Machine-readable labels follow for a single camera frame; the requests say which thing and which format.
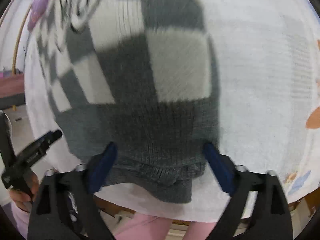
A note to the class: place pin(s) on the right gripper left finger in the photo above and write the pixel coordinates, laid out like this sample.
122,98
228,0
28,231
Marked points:
64,207

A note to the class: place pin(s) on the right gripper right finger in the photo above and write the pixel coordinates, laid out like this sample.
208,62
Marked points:
270,217

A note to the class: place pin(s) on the grey white checkered cardigan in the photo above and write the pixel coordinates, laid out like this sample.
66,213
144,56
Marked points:
141,74

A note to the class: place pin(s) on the person's left hand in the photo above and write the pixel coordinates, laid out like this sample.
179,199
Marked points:
20,198

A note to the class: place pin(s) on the pink trouser legs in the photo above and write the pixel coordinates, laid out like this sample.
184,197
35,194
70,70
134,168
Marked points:
147,227

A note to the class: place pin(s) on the purple floral quilt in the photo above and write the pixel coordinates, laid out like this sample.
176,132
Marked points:
38,8

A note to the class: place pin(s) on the floral white bed sheet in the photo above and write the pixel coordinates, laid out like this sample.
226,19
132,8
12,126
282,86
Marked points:
267,60

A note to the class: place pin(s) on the lower wooden wall rail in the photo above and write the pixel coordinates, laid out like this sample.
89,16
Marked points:
14,58

